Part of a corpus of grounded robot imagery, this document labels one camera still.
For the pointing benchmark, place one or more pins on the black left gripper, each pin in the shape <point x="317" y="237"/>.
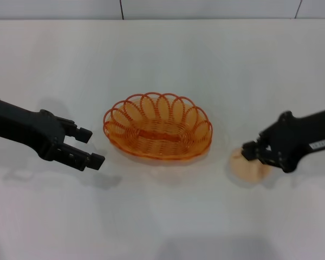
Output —
<point x="24" y="127"/>

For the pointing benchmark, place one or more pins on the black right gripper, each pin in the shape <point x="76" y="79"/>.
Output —
<point x="295" y="138"/>

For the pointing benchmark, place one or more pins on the beige steamed bun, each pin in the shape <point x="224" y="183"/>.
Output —
<point x="246" y="170"/>

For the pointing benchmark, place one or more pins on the orange woven plastic basket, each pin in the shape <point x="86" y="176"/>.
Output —
<point x="157" y="135"/>

